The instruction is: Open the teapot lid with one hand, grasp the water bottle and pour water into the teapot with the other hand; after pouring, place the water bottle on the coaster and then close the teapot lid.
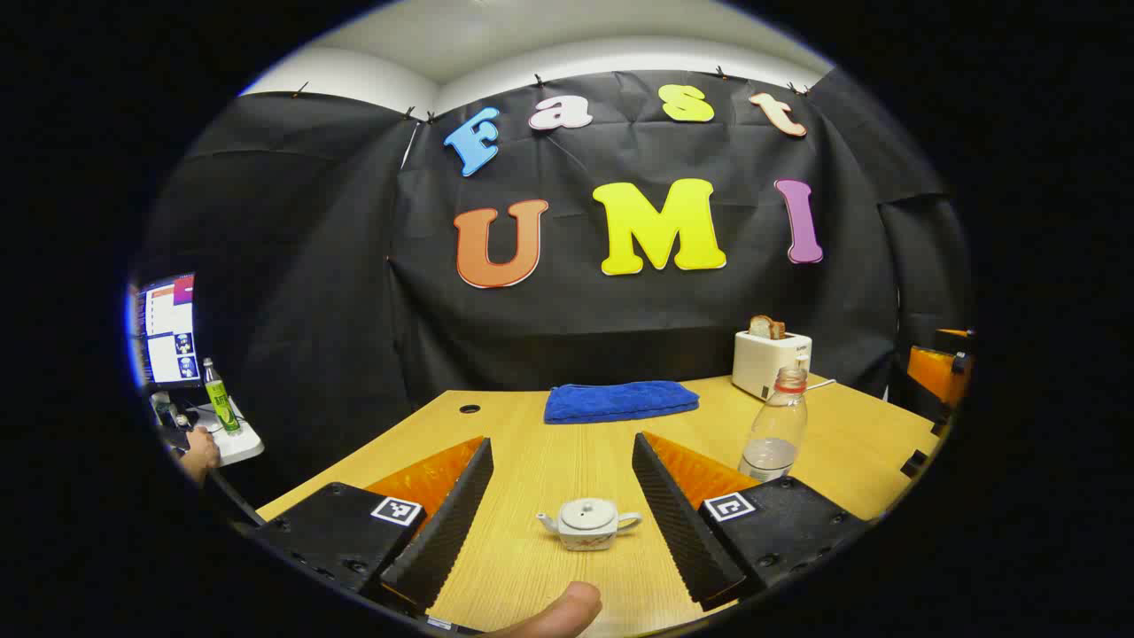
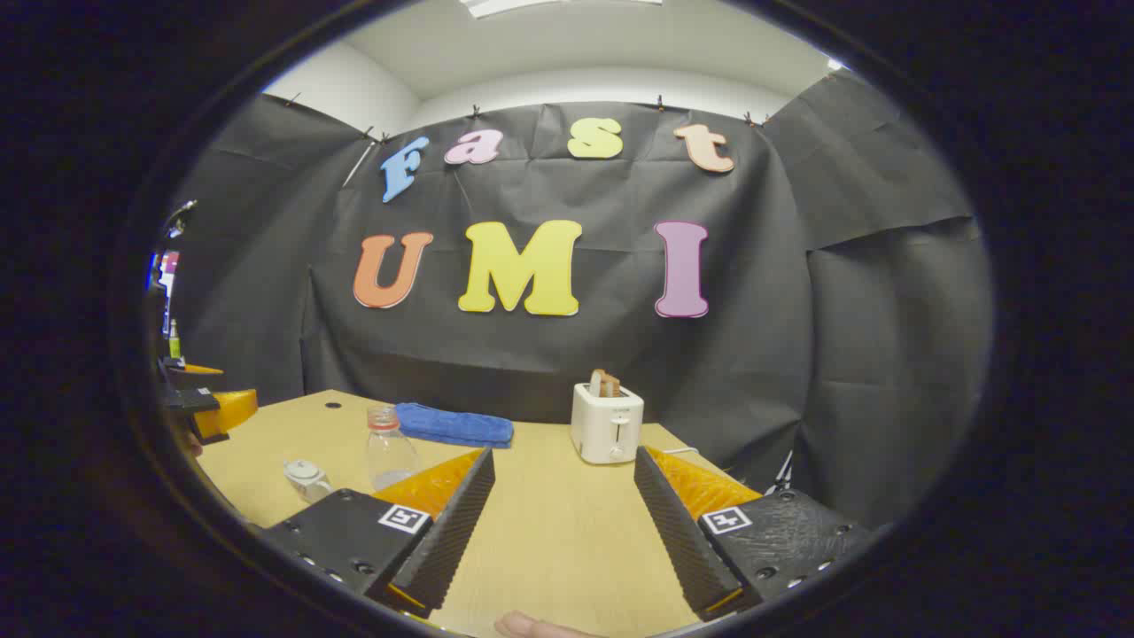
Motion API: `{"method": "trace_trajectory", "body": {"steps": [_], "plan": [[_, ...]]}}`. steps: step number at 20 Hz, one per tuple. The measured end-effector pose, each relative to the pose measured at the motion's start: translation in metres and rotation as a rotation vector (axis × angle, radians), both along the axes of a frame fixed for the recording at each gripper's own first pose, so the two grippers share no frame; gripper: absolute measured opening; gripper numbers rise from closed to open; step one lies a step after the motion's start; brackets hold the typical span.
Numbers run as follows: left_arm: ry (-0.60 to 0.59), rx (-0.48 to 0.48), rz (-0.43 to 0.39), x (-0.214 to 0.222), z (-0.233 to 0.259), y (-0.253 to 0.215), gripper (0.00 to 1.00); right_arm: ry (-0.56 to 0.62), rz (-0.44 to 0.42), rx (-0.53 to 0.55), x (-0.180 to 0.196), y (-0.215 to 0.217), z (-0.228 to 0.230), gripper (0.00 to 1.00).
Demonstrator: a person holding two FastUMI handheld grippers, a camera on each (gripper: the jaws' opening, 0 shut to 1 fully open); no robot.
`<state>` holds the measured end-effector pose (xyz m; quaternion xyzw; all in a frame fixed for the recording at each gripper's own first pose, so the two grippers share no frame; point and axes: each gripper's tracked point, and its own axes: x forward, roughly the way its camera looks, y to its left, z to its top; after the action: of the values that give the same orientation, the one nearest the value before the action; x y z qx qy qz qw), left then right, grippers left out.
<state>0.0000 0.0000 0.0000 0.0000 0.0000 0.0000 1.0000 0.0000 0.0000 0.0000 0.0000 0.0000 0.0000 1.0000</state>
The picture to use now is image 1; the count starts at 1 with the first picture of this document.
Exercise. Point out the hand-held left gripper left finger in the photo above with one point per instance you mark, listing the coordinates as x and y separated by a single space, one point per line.
447 532

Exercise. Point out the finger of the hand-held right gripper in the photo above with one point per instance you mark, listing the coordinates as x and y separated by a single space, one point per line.
935 377
957 334

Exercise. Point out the white side table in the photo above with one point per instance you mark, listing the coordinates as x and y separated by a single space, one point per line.
239 447

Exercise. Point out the white toaster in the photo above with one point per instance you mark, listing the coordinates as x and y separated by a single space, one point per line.
762 363

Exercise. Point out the computer monitor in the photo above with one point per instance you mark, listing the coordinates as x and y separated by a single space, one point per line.
168 328

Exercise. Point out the clear plastic water bottle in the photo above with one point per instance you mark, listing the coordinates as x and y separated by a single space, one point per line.
772 452

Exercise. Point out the black backdrop cloth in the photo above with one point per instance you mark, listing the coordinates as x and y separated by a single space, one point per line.
620 310

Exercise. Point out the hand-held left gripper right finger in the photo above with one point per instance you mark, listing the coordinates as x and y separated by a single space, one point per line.
678 523

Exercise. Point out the folded blue towel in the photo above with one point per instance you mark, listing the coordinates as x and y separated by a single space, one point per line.
620 401

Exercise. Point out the bread slice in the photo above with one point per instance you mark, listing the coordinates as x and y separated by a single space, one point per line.
766 327

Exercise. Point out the green drink bottle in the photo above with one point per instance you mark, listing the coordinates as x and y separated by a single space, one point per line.
221 403

